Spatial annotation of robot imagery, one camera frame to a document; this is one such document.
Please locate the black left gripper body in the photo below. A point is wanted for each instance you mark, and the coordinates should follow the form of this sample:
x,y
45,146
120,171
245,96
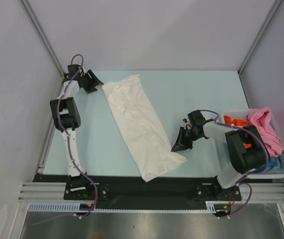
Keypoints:
x,y
86,80

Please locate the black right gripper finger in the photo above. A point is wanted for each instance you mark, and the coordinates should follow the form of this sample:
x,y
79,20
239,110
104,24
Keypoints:
x,y
182,138
177,148

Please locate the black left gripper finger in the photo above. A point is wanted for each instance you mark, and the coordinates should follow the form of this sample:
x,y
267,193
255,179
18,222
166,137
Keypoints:
x,y
93,79
91,90

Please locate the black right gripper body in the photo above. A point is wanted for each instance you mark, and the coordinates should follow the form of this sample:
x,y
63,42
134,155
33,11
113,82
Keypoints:
x,y
192,135

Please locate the white t shirt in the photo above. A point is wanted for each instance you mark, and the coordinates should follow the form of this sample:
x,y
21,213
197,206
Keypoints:
x,y
141,128

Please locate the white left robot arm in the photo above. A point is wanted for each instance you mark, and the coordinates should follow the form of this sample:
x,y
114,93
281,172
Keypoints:
x,y
67,120

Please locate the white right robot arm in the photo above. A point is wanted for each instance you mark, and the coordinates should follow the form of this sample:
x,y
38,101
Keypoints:
x,y
246,150

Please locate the orange t shirt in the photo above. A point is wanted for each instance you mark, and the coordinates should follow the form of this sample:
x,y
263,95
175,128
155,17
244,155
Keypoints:
x,y
241,123

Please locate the pink t shirt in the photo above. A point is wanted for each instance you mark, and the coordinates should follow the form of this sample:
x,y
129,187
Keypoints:
x,y
261,119

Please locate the light blue t shirt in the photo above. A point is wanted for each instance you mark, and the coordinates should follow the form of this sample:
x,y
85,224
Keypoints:
x,y
278,168

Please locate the white perforated laundry basket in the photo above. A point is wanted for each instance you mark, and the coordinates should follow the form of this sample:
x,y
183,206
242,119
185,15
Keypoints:
x,y
241,114

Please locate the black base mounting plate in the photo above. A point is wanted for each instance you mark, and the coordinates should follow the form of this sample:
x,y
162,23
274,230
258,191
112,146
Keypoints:
x,y
161,193

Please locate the white slotted cable duct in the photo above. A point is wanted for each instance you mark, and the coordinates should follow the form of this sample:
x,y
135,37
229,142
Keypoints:
x,y
77,207

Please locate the aluminium frame rail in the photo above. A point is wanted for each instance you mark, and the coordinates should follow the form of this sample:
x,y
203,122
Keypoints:
x,y
54,192

